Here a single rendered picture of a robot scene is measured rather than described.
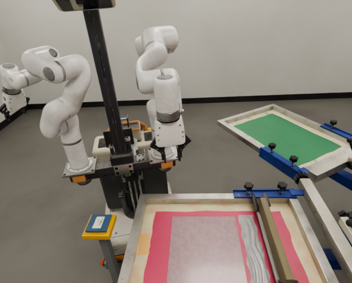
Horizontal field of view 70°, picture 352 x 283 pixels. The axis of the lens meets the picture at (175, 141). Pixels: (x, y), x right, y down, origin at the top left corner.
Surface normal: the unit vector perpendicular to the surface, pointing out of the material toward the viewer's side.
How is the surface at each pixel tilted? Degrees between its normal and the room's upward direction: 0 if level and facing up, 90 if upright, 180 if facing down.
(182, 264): 0
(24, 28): 90
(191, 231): 0
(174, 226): 0
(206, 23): 90
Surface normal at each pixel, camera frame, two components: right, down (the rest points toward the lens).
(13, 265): -0.07, -0.85
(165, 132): 0.10, 0.52
